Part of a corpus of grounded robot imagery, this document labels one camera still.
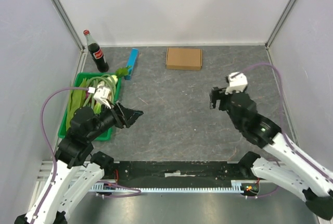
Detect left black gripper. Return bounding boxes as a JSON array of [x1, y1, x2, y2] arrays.
[[86, 98, 144, 140]]

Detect brown cardboard box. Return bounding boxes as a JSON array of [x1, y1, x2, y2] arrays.
[[165, 47, 202, 71]]

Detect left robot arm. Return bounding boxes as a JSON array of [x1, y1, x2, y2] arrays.
[[15, 103, 143, 223]]

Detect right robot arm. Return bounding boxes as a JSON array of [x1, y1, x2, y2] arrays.
[[210, 87, 332, 221]]

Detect green plastic tray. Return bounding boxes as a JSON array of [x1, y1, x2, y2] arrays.
[[57, 72, 123, 141]]

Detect green long beans bundle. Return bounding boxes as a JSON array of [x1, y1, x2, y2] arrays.
[[74, 73, 120, 114]]

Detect white radish with leaves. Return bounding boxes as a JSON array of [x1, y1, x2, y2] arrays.
[[108, 66, 132, 83]]

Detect green leafy vegetable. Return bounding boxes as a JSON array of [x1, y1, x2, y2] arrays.
[[66, 90, 86, 130]]

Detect blue rectangular block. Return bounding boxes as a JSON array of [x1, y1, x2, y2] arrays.
[[124, 48, 139, 80]]

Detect cola glass bottle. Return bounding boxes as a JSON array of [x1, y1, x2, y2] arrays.
[[83, 29, 109, 73]]

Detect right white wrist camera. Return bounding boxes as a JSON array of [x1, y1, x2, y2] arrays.
[[225, 72, 248, 94]]

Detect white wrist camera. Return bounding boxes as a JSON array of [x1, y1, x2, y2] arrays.
[[87, 84, 113, 109], [225, 72, 248, 94]]

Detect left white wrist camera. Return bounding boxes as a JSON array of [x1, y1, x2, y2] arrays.
[[87, 84, 113, 109]]

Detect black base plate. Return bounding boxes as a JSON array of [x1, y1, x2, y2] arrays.
[[103, 161, 257, 188]]

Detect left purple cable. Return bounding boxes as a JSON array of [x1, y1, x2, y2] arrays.
[[28, 86, 143, 224]]

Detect purple cable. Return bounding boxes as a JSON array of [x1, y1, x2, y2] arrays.
[[28, 86, 143, 224], [234, 62, 333, 198]]

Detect blue slotted cable duct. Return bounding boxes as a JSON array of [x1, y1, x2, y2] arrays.
[[89, 182, 244, 193]]

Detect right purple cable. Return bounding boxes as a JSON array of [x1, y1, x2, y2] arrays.
[[234, 62, 333, 198]]

